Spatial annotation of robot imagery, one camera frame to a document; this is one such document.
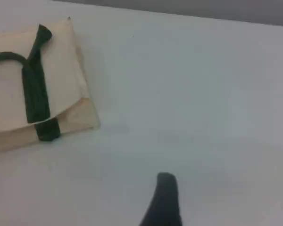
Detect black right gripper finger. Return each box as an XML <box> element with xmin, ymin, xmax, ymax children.
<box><xmin>138</xmin><ymin>172</ymin><xmax>183</xmax><ymax>226</ymax></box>

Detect white canvas bag green handles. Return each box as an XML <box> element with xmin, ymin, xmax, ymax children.
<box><xmin>0</xmin><ymin>16</ymin><xmax>101</xmax><ymax>156</ymax></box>

